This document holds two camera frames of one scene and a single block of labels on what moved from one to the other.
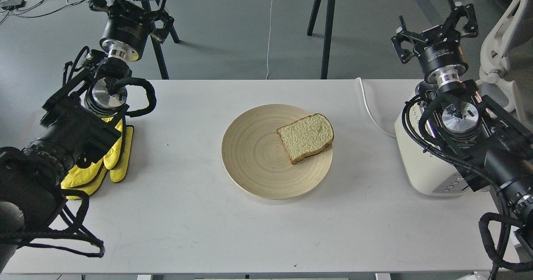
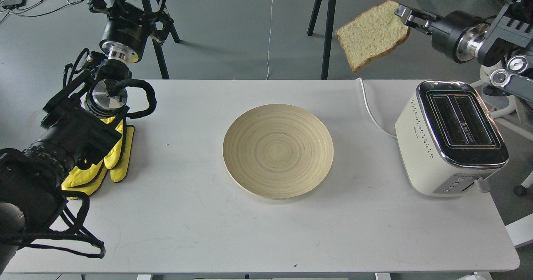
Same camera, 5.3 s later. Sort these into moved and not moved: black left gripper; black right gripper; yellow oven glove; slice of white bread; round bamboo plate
Moved: black right gripper; slice of white bread
Not moved: round bamboo plate; yellow oven glove; black left gripper
